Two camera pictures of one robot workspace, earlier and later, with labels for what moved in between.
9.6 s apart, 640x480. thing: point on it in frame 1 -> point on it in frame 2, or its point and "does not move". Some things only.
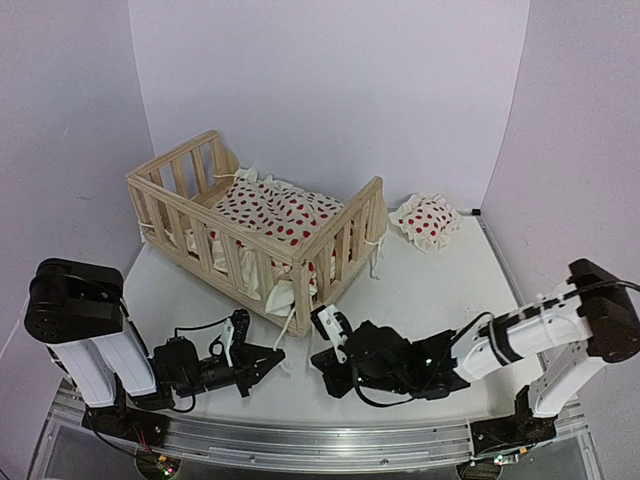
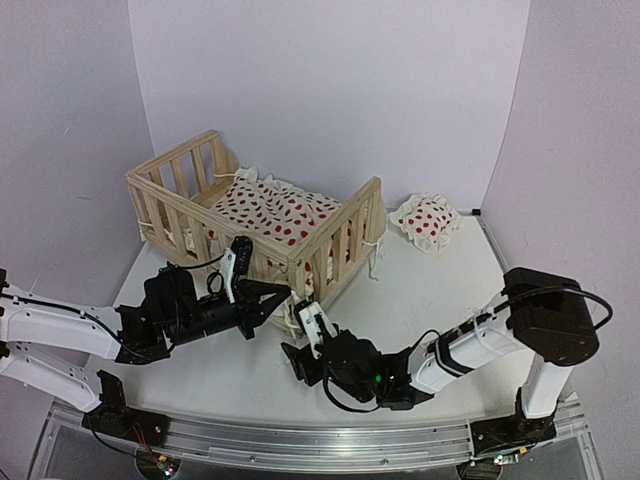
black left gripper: x=247 y=370 -> x=249 y=310
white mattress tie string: x=285 y=329 -> x=286 y=317
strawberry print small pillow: x=428 y=220 does not move
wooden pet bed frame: x=173 y=197 does not move
